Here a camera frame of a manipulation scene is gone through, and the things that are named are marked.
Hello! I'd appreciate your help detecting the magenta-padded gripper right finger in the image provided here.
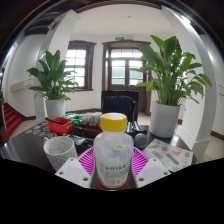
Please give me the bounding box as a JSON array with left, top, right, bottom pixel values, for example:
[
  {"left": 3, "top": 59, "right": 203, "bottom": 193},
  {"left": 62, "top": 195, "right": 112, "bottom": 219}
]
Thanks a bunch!
[{"left": 128, "top": 146, "right": 172, "bottom": 189}]

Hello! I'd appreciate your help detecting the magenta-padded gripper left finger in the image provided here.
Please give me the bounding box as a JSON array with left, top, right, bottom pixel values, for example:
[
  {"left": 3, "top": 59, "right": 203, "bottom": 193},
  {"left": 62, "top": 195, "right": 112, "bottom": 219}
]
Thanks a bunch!
[{"left": 54, "top": 146, "right": 100, "bottom": 190}]

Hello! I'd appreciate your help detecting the clear bottle with yellow cap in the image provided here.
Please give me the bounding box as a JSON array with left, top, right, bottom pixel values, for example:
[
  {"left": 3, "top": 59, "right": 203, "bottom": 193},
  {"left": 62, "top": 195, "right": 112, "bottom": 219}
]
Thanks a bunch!
[{"left": 93, "top": 112, "right": 135, "bottom": 190}]

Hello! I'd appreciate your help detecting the white sticker sheet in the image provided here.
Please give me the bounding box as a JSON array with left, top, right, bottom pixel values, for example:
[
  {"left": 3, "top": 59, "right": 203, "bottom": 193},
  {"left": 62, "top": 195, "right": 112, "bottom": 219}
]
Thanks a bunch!
[{"left": 142, "top": 138, "right": 195, "bottom": 173}]

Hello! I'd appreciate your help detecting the white speckled mug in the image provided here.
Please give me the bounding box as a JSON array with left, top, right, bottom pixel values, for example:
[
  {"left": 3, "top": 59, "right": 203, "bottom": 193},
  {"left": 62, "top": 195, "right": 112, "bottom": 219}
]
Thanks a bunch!
[{"left": 43, "top": 135, "right": 79, "bottom": 172}]

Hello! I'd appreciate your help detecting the red plastic box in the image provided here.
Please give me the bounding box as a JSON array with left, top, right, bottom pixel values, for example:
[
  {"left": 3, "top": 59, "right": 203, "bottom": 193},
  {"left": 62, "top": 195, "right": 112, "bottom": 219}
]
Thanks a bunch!
[{"left": 46, "top": 116, "right": 75, "bottom": 136}]

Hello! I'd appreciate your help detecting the dark sheet of round stickers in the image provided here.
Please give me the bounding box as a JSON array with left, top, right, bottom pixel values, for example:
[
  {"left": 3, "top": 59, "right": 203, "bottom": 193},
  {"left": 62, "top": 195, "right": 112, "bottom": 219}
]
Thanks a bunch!
[{"left": 24, "top": 121, "right": 52, "bottom": 138}]

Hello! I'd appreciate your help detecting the green flat packet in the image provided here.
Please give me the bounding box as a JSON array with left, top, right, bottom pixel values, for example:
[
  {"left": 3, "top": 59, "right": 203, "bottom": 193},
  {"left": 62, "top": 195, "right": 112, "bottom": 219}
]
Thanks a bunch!
[{"left": 61, "top": 113, "right": 83, "bottom": 126}]

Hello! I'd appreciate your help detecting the tray of small cups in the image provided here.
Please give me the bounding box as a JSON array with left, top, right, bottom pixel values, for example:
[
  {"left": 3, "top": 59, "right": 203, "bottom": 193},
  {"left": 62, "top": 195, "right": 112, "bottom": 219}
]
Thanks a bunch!
[{"left": 79, "top": 111, "right": 104, "bottom": 130}]

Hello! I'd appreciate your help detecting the black office chair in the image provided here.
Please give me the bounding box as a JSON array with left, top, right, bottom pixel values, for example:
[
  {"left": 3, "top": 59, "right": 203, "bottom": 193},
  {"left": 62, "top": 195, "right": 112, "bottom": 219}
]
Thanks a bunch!
[{"left": 100, "top": 89, "right": 140, "bottom": 123}]

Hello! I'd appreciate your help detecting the large potted plant, white pot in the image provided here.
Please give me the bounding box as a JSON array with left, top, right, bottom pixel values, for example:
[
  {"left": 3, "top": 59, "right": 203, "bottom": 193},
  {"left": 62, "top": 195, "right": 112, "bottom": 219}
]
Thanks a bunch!
[{"left": 131, "top": 34, "right": 213, "bottom": 139}]

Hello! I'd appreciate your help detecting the small potted plant, white pot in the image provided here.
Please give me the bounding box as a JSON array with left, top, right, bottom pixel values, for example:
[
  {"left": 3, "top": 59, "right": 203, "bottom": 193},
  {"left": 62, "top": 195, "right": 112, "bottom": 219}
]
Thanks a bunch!
[{"left": 26, "top": 49, "right": 80, "bottom": 120}]

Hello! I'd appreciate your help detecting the dark wooden double door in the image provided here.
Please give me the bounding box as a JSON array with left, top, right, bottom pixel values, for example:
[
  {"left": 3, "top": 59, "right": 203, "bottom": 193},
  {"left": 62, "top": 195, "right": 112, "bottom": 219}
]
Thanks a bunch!
[{"left": 102, "top": 39, "right": 153, "bottom": 116}]

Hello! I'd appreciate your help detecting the dark wooden framed window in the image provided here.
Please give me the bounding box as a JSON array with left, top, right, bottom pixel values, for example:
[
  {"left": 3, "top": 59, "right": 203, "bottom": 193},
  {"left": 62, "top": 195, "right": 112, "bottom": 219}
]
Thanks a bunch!
[{"left": 64, "top": 40, "right": 97, "bottom": 92}]

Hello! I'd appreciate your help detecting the white wall heater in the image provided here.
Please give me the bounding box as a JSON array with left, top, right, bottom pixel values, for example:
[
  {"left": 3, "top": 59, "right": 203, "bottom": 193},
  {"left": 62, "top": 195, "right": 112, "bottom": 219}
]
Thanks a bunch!
[{"left": 9, "top": 78, "right": 35, "bottom": 93}]

